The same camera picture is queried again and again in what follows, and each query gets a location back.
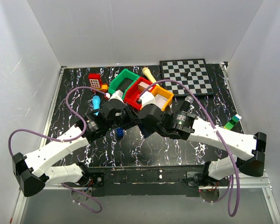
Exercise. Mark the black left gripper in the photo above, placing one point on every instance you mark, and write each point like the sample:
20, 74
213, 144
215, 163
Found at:
132, 115

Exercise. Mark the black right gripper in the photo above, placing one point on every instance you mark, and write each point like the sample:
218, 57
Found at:
144, 129

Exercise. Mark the navy blue card holder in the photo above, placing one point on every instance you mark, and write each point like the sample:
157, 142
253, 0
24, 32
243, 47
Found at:
146, 130

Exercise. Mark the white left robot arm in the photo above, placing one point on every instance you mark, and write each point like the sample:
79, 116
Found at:
36, 170

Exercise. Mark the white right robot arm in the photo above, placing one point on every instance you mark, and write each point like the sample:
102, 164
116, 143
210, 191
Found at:
247, 151

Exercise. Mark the white cards stack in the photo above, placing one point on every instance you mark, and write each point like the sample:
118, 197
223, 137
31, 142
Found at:
160, 100

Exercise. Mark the blue lego brick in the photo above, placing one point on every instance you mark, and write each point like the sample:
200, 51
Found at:
119, 132

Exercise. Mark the red plastic bin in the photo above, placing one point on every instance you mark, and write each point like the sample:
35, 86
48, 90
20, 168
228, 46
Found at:
132, 94

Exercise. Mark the yellow plastic bin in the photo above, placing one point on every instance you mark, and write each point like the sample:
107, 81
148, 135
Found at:
159, 90

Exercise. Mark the black silver microphone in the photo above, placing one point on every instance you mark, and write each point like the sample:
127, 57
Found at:
185, 107

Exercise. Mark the green plastic bin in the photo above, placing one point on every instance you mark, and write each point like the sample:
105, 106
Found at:
125, 73

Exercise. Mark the blue toy microphone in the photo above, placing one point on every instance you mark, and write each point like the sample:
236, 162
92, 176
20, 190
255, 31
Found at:
96, 102

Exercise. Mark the cream toy microphone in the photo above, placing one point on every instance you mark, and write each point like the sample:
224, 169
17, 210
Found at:
147, 73

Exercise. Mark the red yellow toy train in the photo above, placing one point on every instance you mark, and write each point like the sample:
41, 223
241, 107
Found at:
96, 82

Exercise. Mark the black white chessboard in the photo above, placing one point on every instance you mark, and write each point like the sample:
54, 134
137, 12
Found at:
198, 81

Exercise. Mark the green lego brick stack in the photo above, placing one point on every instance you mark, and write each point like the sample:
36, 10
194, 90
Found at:
232, 122

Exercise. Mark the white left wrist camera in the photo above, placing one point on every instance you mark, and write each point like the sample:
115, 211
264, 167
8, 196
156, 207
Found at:
116, 95

